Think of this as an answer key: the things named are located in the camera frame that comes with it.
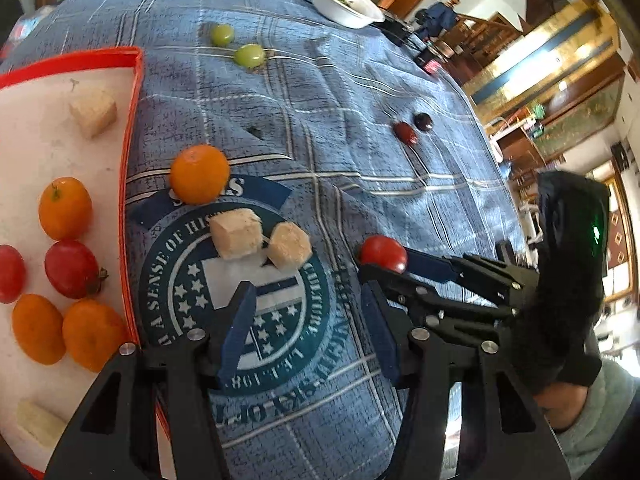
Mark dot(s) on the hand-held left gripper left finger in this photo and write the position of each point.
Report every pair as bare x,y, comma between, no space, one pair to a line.
240,330

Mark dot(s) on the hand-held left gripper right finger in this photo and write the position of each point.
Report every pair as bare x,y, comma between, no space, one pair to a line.
382,330

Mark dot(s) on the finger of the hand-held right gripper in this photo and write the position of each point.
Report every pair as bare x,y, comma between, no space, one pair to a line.
450,305
430,266

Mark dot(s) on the red tomato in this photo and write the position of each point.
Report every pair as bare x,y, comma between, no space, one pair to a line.
10,272
382,252
71,269

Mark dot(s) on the orange mandarin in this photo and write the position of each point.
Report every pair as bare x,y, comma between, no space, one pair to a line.
65,207
92,335
37,329
200,174

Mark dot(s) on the small sugarcane chunk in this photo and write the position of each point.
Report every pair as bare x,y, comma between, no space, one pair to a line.
93,110

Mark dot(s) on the red rimmed white tray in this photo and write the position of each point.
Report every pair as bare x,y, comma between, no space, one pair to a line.
30,150

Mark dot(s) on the person's right forearm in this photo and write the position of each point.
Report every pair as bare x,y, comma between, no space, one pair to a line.
595,425

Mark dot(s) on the square sugarcane chunk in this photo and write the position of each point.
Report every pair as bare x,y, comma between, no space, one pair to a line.
235,234

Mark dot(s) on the tofu cube right pair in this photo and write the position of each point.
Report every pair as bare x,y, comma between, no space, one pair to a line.
289,245

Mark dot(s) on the red oval grape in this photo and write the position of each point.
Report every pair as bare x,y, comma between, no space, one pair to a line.
405,132

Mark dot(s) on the dark purple grape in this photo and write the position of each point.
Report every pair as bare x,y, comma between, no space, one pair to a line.
424,121

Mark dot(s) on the dark jar with red label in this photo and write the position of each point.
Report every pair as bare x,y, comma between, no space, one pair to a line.
430,62

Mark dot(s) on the black power adapter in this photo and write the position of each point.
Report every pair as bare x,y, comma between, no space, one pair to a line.
397,30

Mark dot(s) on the dark blue jacket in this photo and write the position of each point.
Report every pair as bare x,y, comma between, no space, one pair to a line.
437,15

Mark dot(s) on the white bowl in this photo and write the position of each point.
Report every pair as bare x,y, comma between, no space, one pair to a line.
345,10

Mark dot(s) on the green grape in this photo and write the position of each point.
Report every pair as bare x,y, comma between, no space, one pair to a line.
250,55
221,34

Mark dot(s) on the white plastic bag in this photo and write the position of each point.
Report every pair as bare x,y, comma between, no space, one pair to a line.
32,22

